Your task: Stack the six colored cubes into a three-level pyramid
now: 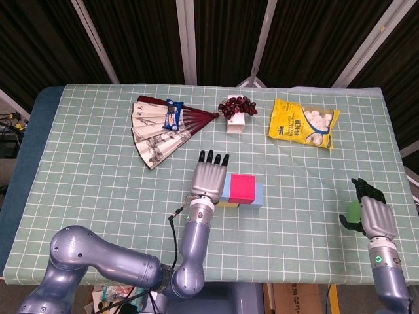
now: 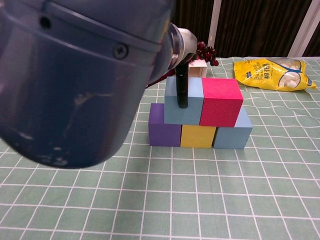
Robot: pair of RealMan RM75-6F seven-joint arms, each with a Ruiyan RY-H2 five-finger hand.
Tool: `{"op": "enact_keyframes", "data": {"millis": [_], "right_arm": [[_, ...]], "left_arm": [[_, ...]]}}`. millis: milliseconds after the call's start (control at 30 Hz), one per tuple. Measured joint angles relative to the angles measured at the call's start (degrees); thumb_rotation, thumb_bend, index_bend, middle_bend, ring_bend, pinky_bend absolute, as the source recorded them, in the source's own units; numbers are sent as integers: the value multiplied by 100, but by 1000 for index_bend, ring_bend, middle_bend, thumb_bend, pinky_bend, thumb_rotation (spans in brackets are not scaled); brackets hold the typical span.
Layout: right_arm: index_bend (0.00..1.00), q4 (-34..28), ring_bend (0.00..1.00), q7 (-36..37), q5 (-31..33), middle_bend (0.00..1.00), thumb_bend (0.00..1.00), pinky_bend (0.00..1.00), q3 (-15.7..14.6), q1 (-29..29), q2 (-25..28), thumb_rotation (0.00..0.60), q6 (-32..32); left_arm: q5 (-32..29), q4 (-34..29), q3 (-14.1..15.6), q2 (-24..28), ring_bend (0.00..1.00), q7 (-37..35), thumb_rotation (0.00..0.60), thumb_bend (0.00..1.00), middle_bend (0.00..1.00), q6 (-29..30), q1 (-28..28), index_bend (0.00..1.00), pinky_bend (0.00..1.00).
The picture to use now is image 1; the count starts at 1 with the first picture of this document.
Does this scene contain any blue snack packet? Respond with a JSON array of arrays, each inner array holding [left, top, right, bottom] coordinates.
[[162, 99, 185, 131]]

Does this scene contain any painted paper folding fan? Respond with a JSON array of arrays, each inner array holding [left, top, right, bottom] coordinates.
[[131, 94, 221, 171]]

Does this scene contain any green foam cube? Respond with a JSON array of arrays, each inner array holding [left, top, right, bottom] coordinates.
[[347, 200, 363, 224]]

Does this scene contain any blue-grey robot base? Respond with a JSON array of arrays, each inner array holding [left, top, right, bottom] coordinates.
[[153, 283, 266, 314]]

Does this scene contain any white metal frame bar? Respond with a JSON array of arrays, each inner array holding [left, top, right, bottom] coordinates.
[[0, 87, 32, 120], [399, 140, 419, 158]]

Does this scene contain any black electronics with cables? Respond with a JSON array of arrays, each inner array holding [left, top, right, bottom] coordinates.
[[0, 111, 30, 158]]

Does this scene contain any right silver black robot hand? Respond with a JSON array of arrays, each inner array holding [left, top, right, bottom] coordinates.
[[338, 177, 399, 240]]

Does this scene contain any white paper box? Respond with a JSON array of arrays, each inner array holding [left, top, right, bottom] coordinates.
[[226, 96, 247, 134]]

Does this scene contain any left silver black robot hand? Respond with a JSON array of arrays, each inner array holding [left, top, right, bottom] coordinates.
[[189, 149, 230, 203]]

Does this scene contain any colourful printed packaging pile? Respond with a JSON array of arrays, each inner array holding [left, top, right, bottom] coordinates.
[[90, 284, 150, 314]]

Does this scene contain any dark pleated curtain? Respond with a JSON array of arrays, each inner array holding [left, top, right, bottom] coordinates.
[[0, 0, 419, 148]]

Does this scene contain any green checked tablecloth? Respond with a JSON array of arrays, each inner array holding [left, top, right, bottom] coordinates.
[[1, 83, 415, 286]]

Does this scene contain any magenta foam cube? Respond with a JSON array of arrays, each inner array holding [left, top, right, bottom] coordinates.
[[227, 174, 257, 205]]

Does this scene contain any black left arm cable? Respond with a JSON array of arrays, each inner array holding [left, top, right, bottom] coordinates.
[[94, 206, 185, 314]]

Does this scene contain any dark red grape bunch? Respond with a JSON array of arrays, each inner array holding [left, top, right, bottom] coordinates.
[[217, 96, 259, 120]]

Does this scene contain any yellow marshmallow bag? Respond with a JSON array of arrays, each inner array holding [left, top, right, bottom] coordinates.
[[267, 98, 341, 150]]

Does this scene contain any white metal frame post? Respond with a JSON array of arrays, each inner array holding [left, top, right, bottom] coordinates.
[[332, 0, 402, 88], [235, 0, 279, 88], [175, 0, 198, 84], [71, 0, 120, 84]]

